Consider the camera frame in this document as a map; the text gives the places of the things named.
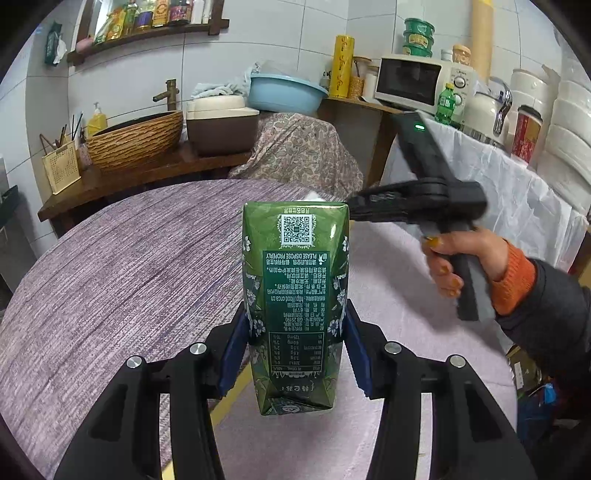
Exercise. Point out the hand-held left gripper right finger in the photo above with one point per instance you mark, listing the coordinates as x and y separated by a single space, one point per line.
358 353

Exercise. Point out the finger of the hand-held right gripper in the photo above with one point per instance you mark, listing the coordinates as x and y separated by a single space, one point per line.
378 203

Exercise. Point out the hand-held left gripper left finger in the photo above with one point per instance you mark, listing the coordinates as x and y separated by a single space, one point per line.
233 353

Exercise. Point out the white tissue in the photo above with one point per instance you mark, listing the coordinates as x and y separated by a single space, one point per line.
318 197

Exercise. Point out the green drink carton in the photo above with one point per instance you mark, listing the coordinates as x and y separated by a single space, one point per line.
295 295

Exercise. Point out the person's right forearm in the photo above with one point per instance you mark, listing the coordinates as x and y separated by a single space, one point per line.
549 300

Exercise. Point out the person's right hand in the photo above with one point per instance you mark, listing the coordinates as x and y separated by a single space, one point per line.
487 254

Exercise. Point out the white plastic cover sheet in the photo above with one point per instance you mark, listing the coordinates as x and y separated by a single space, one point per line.
521 194

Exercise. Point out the white electric kettle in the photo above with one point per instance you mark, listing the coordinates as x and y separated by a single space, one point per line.
480 113

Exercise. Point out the paisley cover cloth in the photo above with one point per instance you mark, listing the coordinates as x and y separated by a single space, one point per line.
300 152

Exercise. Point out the red label paper cup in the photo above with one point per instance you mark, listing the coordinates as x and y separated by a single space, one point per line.
525 136

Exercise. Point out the green soda bottle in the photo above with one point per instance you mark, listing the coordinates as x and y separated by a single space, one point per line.
445 106

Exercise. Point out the white jar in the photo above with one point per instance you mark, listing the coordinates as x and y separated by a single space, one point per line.
371 85

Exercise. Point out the glass storage jar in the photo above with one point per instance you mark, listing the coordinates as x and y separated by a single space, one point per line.
356 85

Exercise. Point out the stack of white bowls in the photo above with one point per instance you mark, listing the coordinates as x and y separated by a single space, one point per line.
568 147

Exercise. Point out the white microwave oven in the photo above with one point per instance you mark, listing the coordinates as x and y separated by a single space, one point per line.
406 81

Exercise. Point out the white ceramic pot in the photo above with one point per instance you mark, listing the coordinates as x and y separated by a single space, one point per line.
531 90

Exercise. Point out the purple striped tablecloth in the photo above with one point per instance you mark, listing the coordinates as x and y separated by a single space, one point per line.
138 258

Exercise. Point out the yellow cling film roll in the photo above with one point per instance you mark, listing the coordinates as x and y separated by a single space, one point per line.
341 67

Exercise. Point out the blue plastic basin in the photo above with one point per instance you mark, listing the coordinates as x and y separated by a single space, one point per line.
286 94

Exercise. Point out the orange instant cup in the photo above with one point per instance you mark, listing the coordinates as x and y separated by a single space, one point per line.
461 55

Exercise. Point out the green instant noodle bowl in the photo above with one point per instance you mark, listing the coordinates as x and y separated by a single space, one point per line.
419 25
416 50
418 39

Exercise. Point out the tan cardboard tube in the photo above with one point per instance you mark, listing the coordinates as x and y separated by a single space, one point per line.
482 37

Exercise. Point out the cardboard box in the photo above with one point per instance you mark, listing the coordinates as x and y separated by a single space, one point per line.
526 369

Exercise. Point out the brown and white rice cooker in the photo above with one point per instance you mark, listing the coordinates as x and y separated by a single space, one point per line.
221 131

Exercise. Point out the dark wooden counter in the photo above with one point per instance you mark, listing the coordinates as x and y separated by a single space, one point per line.
138 177

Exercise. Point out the pale blue towel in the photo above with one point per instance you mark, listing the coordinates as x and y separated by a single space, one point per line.
212 90

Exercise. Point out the woven pattern wash basin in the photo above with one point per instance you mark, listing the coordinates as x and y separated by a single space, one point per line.
134 143

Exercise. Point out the brass faucet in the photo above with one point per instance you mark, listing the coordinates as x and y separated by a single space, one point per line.
171 94

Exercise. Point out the beige chopstick holder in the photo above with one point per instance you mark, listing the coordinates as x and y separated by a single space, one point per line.
60 168

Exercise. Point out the yellow soap pump bottle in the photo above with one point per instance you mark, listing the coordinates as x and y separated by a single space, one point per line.
97 124

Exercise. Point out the dark chopstick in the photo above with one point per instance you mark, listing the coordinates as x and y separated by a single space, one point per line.
46 142
76 125
61 136

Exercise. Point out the row of condiment bottles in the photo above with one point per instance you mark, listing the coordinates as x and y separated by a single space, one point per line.
152 14

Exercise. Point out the small pink pot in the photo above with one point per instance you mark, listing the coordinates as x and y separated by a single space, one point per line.
84 45

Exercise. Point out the dark wooden wall shelf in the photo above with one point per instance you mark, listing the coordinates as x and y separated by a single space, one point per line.
138 39

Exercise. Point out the green wall tissue pack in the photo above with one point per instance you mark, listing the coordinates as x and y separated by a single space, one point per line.
53 44

